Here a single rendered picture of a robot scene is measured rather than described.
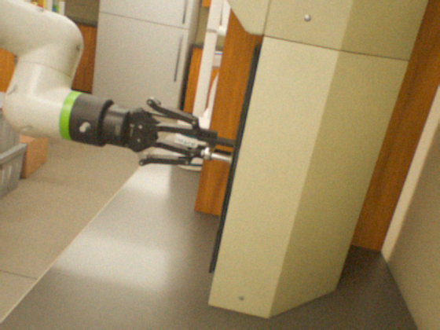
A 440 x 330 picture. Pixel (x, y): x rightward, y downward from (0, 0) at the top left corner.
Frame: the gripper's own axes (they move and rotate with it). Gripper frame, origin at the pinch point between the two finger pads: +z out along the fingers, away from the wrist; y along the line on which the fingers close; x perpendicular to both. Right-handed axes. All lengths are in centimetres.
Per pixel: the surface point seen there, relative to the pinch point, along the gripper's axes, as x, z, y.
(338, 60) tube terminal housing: -10.7, 15.8, 19.7
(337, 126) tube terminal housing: -7.7, 18.8, 9.8
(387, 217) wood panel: 26, 43, -17
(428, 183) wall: 21, 48, -5
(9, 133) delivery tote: 183, -145, -76
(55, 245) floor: 137, -90, -120
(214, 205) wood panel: 26.1, 0.7, -23.6
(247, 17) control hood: -10.9, 1.8, 23.1
